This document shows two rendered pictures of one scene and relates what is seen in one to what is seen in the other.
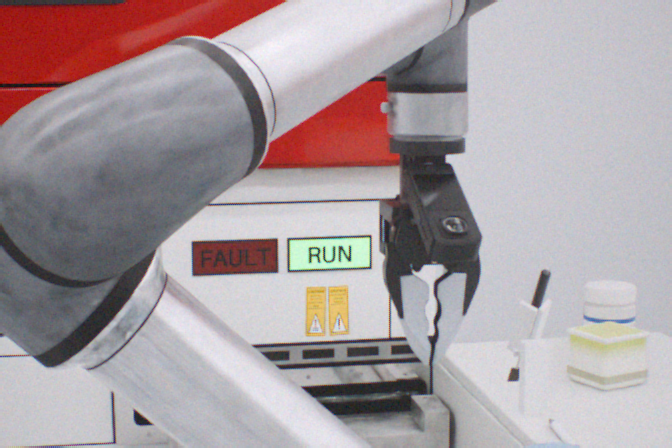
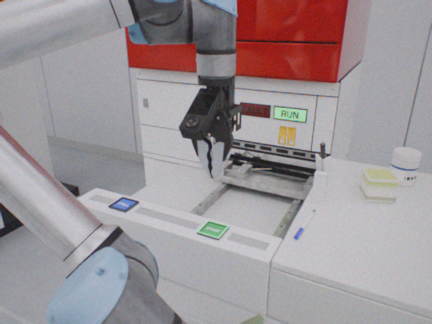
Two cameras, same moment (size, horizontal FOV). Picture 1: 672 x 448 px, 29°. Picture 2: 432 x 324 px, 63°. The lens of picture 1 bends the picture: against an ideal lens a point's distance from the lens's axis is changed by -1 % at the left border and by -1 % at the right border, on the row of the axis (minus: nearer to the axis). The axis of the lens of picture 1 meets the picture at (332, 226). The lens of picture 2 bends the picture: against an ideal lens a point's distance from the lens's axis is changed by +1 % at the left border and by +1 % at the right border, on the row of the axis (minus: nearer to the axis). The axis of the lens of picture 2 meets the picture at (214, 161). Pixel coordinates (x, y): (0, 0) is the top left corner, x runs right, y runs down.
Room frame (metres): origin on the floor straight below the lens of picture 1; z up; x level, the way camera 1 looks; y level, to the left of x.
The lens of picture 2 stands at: (0.64, -0.50, 1.41)
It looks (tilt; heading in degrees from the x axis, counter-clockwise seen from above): 22 degrees down; 37
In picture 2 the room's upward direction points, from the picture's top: straight up
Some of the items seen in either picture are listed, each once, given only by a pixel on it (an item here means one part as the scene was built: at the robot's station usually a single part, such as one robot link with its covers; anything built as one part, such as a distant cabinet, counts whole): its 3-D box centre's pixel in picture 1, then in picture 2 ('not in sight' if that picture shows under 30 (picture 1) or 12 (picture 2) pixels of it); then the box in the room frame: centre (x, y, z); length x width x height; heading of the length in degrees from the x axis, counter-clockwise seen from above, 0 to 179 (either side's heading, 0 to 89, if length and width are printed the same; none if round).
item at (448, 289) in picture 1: (441, 312); (223, 157); (1.20, -0.10, 1.14); 0.06 x 0.03 x 0.09; 10
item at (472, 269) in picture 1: (454, 268); (221, 139); (1.18, -0.11, 1.19); 0.05 x 0.02 x 0.09; 100
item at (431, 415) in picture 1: (429, 412); (311, 184); (1.67, -0.13, 0.89); 0.08 x 0.03 x 0.03; 10
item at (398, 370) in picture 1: (274, 401); (264, 164); (1.73, 0.08, 0.89); 0.44 x 0.02 x 0.10; 100
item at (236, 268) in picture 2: not in sight; (168, 242); (1.16, 0.03, 0.89); 0.55 x 0.09 x 0.14; 100
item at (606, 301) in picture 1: (609, 319); (404, 166); (1.71, -0.38, 1.01); 0.07 x 0.07 x 0.10
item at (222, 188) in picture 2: not in sight; (206, 203); (1.45, 0.14, 0.84); 0.50 x 0.02 x 0.03; 10
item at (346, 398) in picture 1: (286, 402); (267, 165); (1.72, 0.07, 0.90); 0.38 x 0.01 x 0.01; 100
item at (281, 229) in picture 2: not in sight; (285, 223); (1.49, -0.13, 0.84); 0.50 x 0.02 x 0.03; 10
